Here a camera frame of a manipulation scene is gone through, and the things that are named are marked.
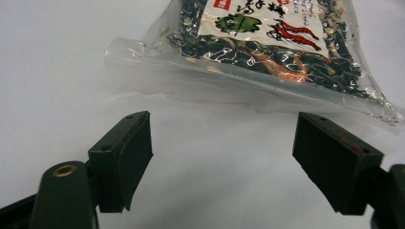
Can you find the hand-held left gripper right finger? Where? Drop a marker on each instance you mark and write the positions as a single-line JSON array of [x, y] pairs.
[[334, 162]]

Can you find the clear bag of dried seaweed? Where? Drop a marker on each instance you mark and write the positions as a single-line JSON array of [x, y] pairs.
[[264, 54]]

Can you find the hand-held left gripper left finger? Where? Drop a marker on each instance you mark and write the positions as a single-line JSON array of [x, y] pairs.
[[119, 165]]

